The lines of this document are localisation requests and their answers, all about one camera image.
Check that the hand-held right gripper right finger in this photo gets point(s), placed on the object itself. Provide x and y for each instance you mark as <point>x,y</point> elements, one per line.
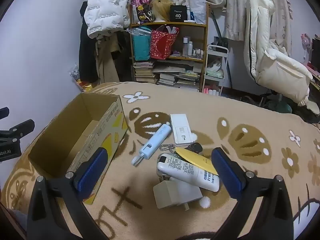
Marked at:
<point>226,172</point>

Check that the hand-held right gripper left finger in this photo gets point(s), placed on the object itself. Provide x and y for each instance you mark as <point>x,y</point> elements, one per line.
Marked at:
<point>91,170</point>

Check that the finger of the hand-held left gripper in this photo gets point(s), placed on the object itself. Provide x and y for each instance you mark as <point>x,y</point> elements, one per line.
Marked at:
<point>22,128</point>
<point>4,112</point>

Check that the small oval skateboard deck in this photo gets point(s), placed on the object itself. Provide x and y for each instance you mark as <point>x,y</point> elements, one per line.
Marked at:
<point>197,161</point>

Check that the white remote control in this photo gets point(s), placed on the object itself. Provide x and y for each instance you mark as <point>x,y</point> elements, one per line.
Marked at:
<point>185,170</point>

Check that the cardboard box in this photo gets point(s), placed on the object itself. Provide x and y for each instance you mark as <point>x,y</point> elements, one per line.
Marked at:
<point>62,140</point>

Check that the white charger adapter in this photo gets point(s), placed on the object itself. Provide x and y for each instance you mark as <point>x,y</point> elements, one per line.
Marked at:
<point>172,192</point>

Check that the white rectangular device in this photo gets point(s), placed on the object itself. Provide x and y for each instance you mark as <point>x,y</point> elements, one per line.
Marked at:
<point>181,130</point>

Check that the light blue power bank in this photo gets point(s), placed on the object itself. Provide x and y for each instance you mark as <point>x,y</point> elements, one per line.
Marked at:
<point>155,142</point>

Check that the plastic snack bag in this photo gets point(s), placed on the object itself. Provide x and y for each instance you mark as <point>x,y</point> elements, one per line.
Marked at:
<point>75,75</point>

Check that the row of pink white bottles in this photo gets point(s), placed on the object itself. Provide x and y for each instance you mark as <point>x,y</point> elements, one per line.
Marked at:
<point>212,91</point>

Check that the black coat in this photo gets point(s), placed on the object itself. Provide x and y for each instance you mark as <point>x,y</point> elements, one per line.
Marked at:
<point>86,55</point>

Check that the pale green tissue pack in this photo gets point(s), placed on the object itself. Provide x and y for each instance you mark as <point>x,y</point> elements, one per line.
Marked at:
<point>213,74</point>

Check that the dark cloth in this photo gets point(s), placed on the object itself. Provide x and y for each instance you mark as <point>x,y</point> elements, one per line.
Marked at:
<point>306,111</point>

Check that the pile of books and papers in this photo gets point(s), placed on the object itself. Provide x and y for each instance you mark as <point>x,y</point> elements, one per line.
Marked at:
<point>180,77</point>

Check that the beige coat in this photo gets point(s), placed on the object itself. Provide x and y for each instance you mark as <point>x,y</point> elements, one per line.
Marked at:
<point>107,62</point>

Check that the white grey bundle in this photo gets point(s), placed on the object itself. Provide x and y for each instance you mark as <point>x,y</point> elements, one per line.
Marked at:
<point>214,65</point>

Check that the stack of old books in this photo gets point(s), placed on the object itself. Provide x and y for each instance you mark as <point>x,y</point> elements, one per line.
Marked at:
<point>143,72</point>

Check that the black hanging garment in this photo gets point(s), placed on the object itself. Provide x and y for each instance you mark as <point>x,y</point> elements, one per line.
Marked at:
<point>125,55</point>

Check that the row of small bottles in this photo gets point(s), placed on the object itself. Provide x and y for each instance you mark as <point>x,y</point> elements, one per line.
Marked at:
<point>198,53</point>

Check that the white trolley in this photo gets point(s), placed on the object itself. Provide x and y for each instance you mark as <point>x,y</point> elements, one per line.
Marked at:
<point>217,48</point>

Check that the white bottle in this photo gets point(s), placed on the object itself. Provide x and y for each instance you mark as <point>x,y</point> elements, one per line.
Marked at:
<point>190,49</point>

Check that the cluttered desk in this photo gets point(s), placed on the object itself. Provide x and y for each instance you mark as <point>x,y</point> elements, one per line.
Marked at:
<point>315,76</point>

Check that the tall clear bottle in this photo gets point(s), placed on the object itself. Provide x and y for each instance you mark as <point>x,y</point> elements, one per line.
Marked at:
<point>185,47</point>

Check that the teal bag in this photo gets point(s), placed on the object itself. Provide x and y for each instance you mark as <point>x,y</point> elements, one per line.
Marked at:
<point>141,47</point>

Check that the cream padded chair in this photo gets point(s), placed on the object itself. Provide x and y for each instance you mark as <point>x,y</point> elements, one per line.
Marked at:
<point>260,42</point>

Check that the red patterned bag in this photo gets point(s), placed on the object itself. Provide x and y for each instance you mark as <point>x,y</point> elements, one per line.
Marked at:
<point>162,45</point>

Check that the white puffer jacket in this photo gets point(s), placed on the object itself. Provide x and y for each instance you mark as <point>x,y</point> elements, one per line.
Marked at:
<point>105,10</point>

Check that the dark pole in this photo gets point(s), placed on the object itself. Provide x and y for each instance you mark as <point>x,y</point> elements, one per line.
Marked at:
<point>216,25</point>

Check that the dark monitor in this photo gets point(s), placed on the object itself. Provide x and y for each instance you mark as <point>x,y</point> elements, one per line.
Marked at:
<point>316,52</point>

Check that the wooden shelf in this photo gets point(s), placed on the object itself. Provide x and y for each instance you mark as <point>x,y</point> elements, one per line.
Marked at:
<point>197,25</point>

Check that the pink fan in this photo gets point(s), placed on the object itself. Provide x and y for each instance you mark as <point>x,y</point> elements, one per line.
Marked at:
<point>306,41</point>

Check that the black box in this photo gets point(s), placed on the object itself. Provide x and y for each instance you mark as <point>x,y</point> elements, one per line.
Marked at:
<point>178,13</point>

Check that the pink black printed bag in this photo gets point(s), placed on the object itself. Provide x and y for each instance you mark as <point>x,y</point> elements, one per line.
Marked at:
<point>140,7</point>

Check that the clear plastic bag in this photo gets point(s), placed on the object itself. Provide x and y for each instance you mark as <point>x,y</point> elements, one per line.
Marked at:
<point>198,5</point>

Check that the blonde wig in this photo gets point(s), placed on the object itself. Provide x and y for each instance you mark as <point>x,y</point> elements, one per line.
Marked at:
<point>161,8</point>

